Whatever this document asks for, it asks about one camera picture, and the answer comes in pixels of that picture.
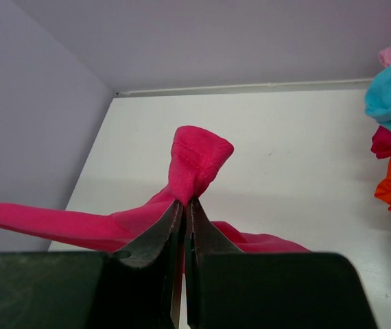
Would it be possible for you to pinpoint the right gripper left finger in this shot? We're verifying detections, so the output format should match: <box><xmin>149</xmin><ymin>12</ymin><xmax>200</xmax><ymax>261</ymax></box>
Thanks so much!
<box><xmin>0</xmin><ymin>202</ymin><xmax>184</xmax><ymax>328</ymax></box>

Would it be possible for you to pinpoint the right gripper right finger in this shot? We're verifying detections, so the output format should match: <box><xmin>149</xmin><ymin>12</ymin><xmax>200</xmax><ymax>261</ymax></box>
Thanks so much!
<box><xmin>185</xmin><ymin>199</ymin><xmax>377</xmax><ymax>328</ymax></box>

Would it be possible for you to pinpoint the magenta t-shirt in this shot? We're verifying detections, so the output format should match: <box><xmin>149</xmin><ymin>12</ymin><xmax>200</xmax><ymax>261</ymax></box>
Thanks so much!
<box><xmin>0</xmin><ymin>125</ymin><xmax>313</xmax><ymax>254</ymax></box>

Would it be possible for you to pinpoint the red t-shirt in pile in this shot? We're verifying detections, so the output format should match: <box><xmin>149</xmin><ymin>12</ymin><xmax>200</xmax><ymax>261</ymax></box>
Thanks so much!
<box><xmin>370</xmin><ymin>125</ymin><xmax>391</xmax><ymax>159</ymax></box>

